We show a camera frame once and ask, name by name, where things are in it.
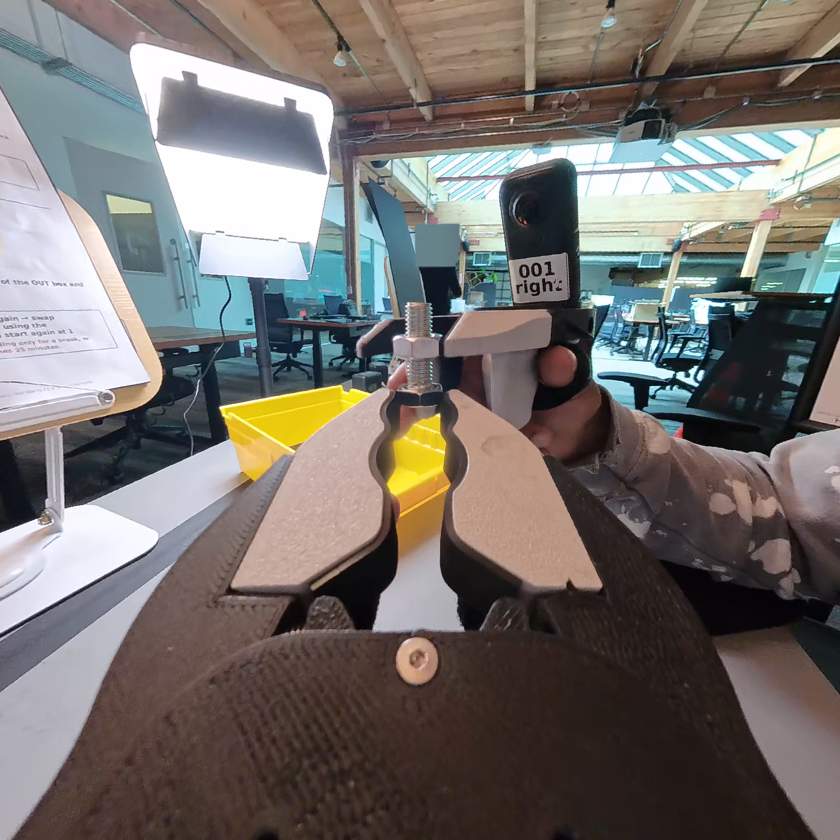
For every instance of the printed instruction sheet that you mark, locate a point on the printed instruction sheet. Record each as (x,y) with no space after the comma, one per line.
(52,295)

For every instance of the black leaning board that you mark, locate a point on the black leaning board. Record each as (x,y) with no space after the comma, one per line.
(394,243)

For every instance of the yellow plastic bin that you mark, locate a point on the yellow plastic bin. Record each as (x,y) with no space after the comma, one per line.
(275,426)

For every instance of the studio light panel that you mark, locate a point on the studio light panel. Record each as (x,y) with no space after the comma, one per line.
(249,197)

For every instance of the silver hex nut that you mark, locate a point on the silver hex nut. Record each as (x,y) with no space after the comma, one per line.
(401,346)

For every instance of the person's right hand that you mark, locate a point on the person's right hand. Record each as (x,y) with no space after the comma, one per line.
(571,426)

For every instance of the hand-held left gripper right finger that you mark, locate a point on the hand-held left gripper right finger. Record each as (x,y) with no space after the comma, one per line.
(518,518)

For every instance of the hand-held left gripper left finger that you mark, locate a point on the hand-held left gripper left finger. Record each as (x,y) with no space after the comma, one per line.
(321,512)

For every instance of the small black box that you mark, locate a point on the small black box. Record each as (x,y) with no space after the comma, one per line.
(367,382)

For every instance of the wooden office desk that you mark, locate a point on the wooden office desk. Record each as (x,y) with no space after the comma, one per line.
(328,323)
(197,336)

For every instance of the person's right forearm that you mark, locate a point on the person's right forearm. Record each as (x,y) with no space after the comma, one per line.
(689,499)

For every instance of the silver hex bolt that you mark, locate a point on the silver hex bolt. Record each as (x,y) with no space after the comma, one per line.
(418,318)

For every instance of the pendant light bulb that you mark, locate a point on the pendant light bulb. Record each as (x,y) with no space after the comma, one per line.
(340,56)
(608,14)

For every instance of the ceiling projector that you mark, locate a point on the ceiling projector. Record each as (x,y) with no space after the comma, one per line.
(646,124)

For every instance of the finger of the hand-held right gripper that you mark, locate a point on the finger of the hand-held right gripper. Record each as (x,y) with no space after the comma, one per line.
(375,336)
(499,331)

